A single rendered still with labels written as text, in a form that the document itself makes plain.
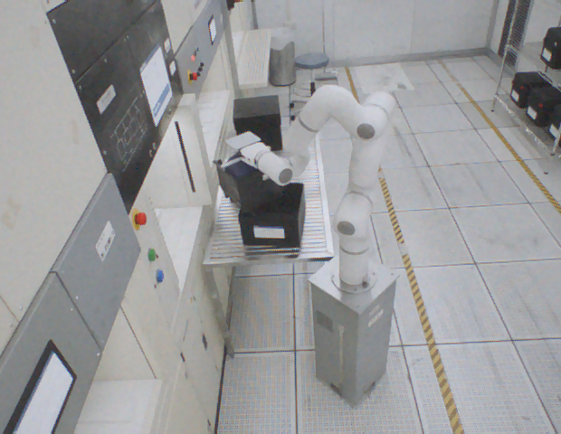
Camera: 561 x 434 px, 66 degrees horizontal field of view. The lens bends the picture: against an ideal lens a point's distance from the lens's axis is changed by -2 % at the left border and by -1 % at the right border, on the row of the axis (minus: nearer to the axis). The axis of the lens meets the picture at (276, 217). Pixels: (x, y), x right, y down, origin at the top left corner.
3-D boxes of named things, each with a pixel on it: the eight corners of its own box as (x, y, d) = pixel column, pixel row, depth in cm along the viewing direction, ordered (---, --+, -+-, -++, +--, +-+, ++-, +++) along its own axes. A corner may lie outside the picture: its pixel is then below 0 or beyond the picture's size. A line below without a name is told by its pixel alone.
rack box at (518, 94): (506, 97, 430) (512, 70, 414) (535, 95, 427) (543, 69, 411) (517, 109, 406) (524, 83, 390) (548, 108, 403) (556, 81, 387)
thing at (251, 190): (241, 222, 190) (229, 160, 170) (220, 201, 204) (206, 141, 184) (288, 201, 199) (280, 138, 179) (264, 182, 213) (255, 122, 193)
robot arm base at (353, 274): (385, 274, 184) (388, 242, 172) (357, 301, 174) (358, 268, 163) (349, 254, 195) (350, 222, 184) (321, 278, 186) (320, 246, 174)
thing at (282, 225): (242, 245, 207) (236, 217, 196) (253, 209, 228) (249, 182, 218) (300, 247, 202) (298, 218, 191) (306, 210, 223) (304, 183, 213)
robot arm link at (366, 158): (333, 223, 164) (346, 199, 176) (364, 233, 161) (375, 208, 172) (354, 102, 131) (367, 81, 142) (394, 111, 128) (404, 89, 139)
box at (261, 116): (283, 150, 273) (280, 113, 257) (238, 155, 273) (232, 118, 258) (280, 129, 295) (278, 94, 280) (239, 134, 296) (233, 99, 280)
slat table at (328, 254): (335, 353, 243) (334, 256, 195) (229, 358, 247) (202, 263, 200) (320, 211, 344) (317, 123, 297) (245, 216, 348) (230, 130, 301)
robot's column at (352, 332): (388, 372, 231) (401, 274, 184) (355, 410, 217) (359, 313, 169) (347, 343, 248) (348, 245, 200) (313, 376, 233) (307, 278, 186)
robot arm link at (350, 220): (373, 238, 175) (375, 189, 160) (360, 268, 162) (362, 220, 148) (344, 231, 180) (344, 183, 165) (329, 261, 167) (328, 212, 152)
